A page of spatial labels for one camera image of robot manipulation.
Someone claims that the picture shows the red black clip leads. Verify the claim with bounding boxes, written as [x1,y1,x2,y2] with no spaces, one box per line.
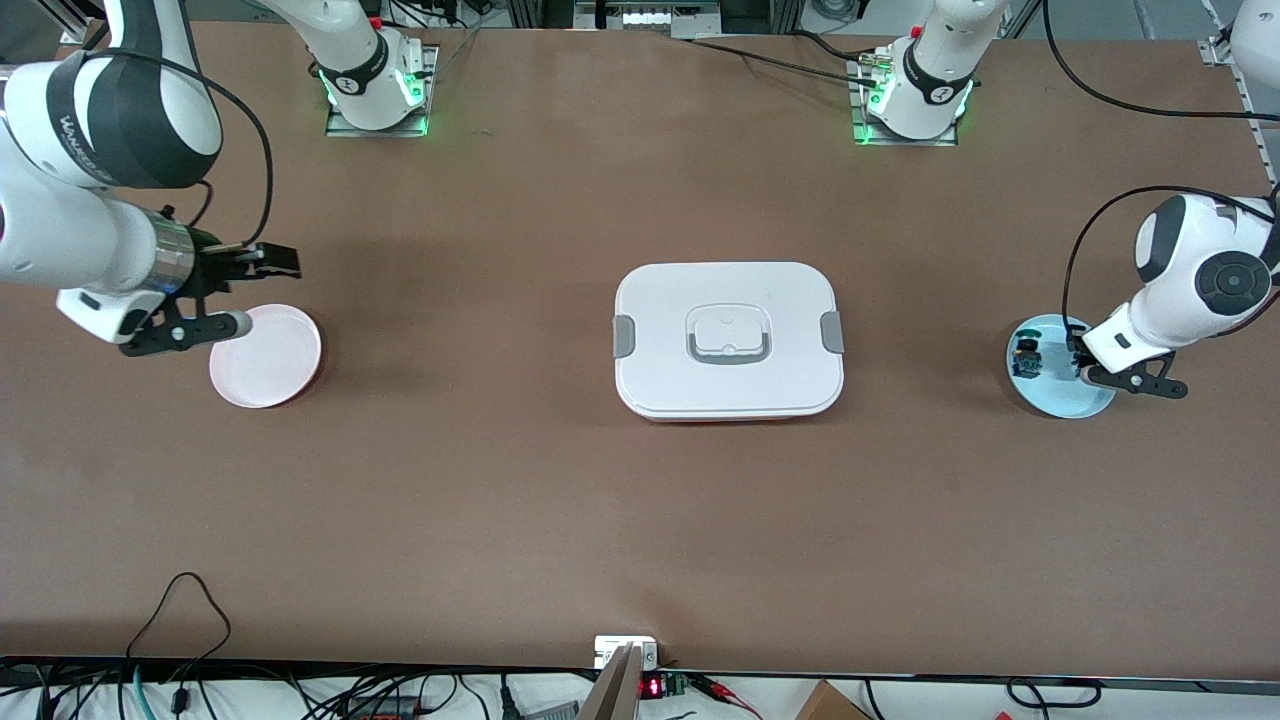
[690,675,766,720]

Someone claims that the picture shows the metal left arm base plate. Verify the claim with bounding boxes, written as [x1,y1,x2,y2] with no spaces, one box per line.
[850,55,959,148]

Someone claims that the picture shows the black base power cable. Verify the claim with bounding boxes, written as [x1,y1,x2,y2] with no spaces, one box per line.
[685,28,886,91]

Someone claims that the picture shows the white lunch box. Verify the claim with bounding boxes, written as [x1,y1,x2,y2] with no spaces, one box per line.
[612,262,846,423]

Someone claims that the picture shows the thin grey cable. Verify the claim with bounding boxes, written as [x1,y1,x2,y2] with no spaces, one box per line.
[435,28,481,76]

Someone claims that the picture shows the light blue round plate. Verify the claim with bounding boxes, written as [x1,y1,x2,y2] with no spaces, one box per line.
[1006,314,1119,419]

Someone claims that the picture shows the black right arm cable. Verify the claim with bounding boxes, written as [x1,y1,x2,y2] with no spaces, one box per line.
[80,48,274,251]

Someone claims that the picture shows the pink round plate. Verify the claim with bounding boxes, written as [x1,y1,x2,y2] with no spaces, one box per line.
[209,304,323,409]

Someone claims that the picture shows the black coiled floor cable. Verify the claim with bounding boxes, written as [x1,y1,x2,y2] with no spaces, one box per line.
[1005,678,1103,709]

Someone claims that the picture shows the white power strip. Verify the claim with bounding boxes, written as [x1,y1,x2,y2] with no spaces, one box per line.
[575,0,721,36]

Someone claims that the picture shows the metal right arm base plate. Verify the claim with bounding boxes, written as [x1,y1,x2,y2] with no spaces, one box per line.
[325,45,441,138]

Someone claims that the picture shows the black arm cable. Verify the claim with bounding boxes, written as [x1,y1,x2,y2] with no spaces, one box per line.
[80,48,274,251]
[1040,0,1280,351]

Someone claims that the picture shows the black looped cable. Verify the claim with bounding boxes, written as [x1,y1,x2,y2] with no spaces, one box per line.
[125,572,233,720]

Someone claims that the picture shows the brown cardboard box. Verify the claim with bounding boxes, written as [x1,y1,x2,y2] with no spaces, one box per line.
[795,680,871,720]

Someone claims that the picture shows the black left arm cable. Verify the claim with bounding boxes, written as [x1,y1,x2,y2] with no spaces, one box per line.
[1040,0,1280,351]

